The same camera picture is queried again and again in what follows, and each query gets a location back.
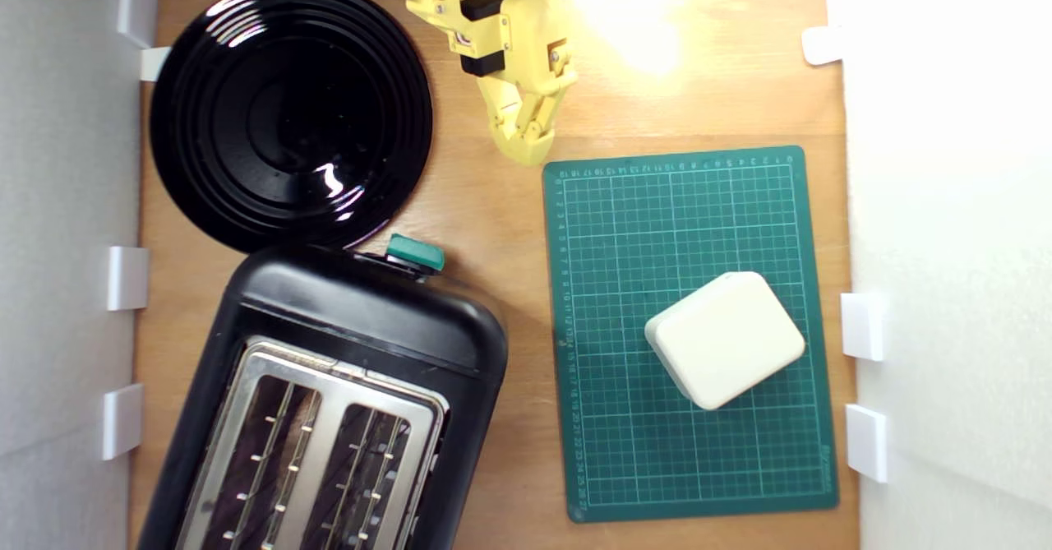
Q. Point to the white block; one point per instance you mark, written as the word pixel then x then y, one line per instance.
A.
pixel 723 340

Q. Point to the green cutting mat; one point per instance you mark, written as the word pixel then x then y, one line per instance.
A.
pixel 641 229

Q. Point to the black two-slot toaster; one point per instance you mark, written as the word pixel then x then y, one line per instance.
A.
pixel 362 320

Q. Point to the black round plate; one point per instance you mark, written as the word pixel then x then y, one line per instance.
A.
pixel 288 114

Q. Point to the white wall clip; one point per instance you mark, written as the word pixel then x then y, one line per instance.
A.
pixel 867 443
pixel 127 278
pixel 863 326
pixel 122 421
pixel 136 9
pixel 822 44
pixel 153 64

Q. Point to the green toaster lever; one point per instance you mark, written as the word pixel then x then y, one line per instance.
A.
pixel 415 254

